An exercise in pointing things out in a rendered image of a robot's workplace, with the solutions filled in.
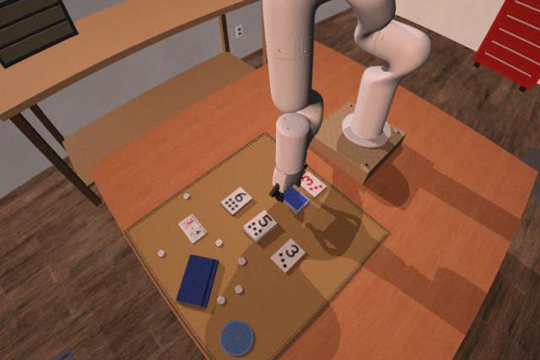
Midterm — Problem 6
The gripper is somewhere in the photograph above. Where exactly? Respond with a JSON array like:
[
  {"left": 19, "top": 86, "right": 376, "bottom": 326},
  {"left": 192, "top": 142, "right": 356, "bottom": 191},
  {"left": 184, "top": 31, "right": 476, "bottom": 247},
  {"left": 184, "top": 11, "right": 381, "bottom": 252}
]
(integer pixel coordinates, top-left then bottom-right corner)
[{"left": 269, "top": 164, "right": 308, "bottom": 203}]

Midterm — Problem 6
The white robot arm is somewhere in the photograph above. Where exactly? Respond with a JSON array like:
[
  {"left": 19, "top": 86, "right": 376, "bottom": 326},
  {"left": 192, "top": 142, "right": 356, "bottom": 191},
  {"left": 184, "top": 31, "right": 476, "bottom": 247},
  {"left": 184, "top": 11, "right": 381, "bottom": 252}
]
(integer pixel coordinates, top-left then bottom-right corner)
[{"left": 262, "top": 0, "right": 432, "bottom": 174}]

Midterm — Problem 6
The blue round disc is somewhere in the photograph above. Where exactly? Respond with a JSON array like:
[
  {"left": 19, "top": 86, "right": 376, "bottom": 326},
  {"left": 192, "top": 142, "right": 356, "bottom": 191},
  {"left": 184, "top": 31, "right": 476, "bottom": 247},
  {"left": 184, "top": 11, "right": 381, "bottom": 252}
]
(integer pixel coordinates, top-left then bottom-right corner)
[{"left": 220, "top": 320, "right": 254, "bottom": 356}]

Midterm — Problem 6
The dark blue notebook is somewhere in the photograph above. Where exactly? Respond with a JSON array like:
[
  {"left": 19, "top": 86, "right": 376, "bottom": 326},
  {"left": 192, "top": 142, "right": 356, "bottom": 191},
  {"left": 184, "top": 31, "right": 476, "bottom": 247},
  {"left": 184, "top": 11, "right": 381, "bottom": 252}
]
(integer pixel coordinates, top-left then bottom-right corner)
[{"left": 176, "top": 255, "right": 219, "bottom": 308}]

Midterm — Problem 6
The tan card cloth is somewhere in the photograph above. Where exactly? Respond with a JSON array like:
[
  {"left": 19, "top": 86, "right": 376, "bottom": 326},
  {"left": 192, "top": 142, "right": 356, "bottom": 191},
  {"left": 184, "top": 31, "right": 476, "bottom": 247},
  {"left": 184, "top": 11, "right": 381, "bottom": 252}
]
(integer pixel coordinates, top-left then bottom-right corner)
[
  {"left": 124, "top": 132, "right": 390, "bottom": 360},
  {"left": 128, "top": 135, "right": 385, "bottom": 360}
]

